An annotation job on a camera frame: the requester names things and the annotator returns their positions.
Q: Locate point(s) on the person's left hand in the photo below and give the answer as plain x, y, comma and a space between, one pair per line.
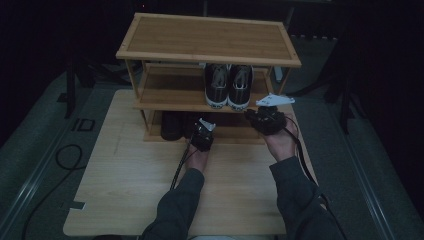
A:
197, 161

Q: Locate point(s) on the black metal stand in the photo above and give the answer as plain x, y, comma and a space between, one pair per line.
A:
70, 93
345, 106

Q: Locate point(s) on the black leather shoe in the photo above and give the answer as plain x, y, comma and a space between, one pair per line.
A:
190, 121
170, 126

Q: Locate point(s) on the wooden shoe rack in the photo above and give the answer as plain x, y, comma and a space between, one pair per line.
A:
208, 36

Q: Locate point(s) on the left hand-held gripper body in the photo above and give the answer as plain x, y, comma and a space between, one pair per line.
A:
202, 138

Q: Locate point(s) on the person's right hand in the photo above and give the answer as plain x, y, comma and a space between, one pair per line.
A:
283, 145

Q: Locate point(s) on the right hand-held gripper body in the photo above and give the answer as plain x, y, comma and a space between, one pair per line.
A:
270, 121

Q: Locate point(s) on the black white canvas sneaker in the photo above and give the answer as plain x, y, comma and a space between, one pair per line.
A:
240, 91
216, 90

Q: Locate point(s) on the grey tape piece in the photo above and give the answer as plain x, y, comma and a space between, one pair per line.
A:
77, 205

